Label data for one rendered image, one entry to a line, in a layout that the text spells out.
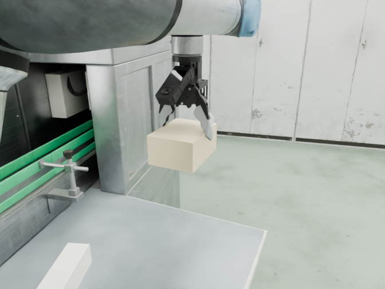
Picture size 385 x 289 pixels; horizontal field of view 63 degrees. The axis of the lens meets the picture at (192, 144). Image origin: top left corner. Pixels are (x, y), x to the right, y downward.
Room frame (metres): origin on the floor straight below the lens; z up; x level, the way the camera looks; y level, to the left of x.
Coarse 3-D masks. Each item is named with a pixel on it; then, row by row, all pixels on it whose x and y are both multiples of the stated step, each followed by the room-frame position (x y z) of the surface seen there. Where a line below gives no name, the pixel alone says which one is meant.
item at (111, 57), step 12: (168, 36) 1.60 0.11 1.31; (120, 48) 1.11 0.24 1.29; (132, 48) 1.20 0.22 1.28; (144, 48) 1.31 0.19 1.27; (156, 48) 1.44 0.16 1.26; (168, 48) 1.60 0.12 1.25; (36, 60) 1.13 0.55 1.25; (48, 60) 1.12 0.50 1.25; (60, 60) 1.11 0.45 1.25; (72, 60) 1.09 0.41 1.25; (84, 60) 1.08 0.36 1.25; (96, 60) 1.07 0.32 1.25; (108, 60) 1.06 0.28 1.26; (120, 60) 1.10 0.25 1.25
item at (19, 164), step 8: (80, 128) 1.25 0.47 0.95; (88, 128) 1.31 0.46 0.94; (64, 136) 1.15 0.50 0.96; (72, 136) 1.19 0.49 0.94; (48, 144) 1.06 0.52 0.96; (56, 144) 1.10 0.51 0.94; (64, 144) 1.14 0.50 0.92; (32, 152) 0.98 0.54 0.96; (40, 152) 1.01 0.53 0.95; (48, 152) 1.05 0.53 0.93; (16, 160) 0.91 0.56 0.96; (24, 160) 0.94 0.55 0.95; (32, 160) 0.97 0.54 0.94; (0, 168) 0.85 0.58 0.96; (8, 168) 0.87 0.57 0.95; (16, 168) 0.90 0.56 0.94; (0, 176) 0.84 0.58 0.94; (8, 176) 0.87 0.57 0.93
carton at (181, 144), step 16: (160, 128) 0.75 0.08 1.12; (176, 128) 0.75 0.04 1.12; (192, 128) 0.75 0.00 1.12; (160, 144) 0.69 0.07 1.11; (176, 144) 0.67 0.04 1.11; (192, 144) 0.65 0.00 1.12; (208, 144) 0.74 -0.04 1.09; (160, 160) 0.69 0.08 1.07; (176, 160) 0.67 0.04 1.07; (192, 160) 0.65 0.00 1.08
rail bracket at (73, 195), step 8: (64, 152) 0.87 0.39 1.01; (72, 152) 0.88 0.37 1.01; (40, 160) 0.90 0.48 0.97; (40, 168) 0.90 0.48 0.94; (64, 168) 0.88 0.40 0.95; (72, 168) 0.87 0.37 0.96; (80, 168) 0.87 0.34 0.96; (72, 176) 0.87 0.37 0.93; (72, 184) 0.87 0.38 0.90; (56, 192) 0.89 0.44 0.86; (64, 192) 0.89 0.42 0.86; (72, 192) 0.87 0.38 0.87; (80, 192) 0.89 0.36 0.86; (48, 200) 0.88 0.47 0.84; (56, 200) 0.91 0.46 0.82; (64, 200) 0.87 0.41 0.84; (72, 200) 0.86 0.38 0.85; (56, 208) 0.91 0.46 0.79
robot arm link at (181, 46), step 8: (176, 40) 0.74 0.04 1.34; (184, 40) 0.74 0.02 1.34; (192, 40) 0.74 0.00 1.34; (200, 40) 0.75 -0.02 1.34; (176, 48) 0.74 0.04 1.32; (184, 48) 0.73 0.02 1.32; (192, 48) 0.74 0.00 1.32; (200, 48) 0.75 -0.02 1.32; (184, 56) 0.74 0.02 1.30; (192, 56) 0.74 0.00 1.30
